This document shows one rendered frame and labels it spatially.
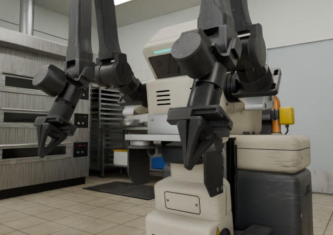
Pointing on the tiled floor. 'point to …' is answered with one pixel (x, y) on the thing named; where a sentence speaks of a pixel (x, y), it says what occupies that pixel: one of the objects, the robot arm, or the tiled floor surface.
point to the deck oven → (37, 101)
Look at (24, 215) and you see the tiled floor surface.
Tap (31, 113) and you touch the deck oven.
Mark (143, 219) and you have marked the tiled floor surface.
